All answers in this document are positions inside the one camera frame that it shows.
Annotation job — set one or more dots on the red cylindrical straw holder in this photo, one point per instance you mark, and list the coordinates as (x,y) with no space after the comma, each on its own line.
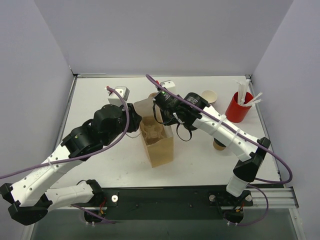
(236,113)

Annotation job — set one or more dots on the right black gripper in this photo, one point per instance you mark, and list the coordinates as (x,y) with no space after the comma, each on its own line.
(156,100)

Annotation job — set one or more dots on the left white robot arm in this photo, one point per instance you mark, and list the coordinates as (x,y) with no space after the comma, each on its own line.
(32,197)

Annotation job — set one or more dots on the brown paper coffee cup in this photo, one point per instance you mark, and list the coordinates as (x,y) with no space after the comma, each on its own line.
(218,145)

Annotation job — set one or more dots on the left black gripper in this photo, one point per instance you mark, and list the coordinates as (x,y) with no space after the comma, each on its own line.
(133,117)

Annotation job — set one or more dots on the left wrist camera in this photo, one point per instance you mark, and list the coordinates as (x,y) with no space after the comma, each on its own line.
(117,96)

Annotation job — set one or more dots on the stack of paper cups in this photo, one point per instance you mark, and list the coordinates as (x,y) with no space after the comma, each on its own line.
(210,96)

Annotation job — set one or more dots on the brown paper bag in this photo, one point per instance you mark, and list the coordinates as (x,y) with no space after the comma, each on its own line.
(162,152)

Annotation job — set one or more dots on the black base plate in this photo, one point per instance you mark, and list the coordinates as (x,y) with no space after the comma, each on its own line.
(167,203)

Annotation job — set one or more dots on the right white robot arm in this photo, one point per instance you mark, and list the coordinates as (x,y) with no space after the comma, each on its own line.
(249,150)

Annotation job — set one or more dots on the single brown cup carrier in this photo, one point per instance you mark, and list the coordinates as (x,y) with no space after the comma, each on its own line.
(151,130)

